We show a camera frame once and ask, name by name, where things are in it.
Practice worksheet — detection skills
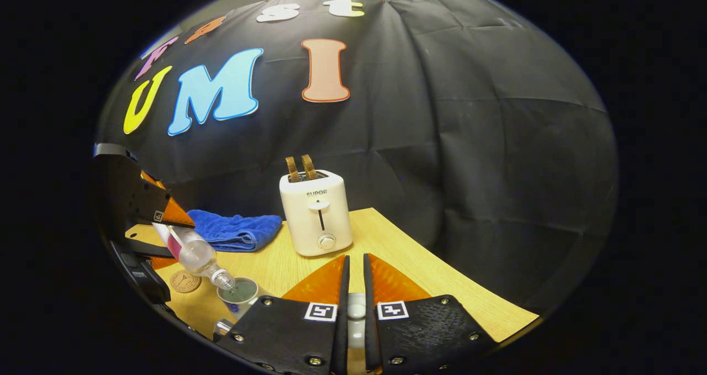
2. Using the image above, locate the white blue-patterned teacup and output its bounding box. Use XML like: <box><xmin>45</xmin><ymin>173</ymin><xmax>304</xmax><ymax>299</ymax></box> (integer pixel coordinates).
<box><xmin>213</xmin><ymin>277</ymin><xmax>272</xmax><ymax>340</ymax></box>

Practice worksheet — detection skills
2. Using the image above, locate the clear plastic water bottle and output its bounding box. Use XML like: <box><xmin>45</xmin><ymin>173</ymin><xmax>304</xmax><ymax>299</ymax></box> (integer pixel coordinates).
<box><xmin>152</xmin><ymin>223</ymin><xmax>236</xmax><ymax>291</ymax></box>

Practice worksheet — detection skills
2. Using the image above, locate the white toaster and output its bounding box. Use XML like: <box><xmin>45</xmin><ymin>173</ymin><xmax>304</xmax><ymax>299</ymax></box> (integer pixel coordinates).
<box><xmin>279</xmin><ymin>169</ymin><xmax>354</xmax><ymax>257</ymax></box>

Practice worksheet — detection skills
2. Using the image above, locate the round cork coaster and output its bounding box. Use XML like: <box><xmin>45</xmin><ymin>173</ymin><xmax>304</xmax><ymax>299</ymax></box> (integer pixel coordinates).
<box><xmin>169</xmin><ymin>270</ymin><xmax>202</xmax><ymax>294</ymax></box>

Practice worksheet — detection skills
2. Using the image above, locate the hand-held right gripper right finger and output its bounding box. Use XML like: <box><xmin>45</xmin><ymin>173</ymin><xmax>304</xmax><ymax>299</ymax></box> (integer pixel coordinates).
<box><xmin>363</xmin><ymin>253</ymin><xmax>498</xmax><ymax>375</ymax></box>

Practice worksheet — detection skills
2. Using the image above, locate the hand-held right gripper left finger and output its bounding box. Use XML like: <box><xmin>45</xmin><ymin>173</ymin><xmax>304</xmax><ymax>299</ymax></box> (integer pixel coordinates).
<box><xmin>214</xmin><ymin>255</ymin><xmax>351</xmax><ymax>375</ymax></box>

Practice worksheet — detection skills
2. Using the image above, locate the folded blue towel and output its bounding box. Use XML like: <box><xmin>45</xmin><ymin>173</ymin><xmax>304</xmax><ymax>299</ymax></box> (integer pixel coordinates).
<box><xmin>188</xmin><ymin>209</ymin><xmax>283</xmax><ymax>253</ymax></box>

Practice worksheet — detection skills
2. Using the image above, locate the black backdrop cloth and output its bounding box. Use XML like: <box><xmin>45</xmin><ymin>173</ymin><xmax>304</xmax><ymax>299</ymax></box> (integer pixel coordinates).
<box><xmin>94</xmin><ymin>0</ymin><xmax>619</xmax><ymax>315</ymax></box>

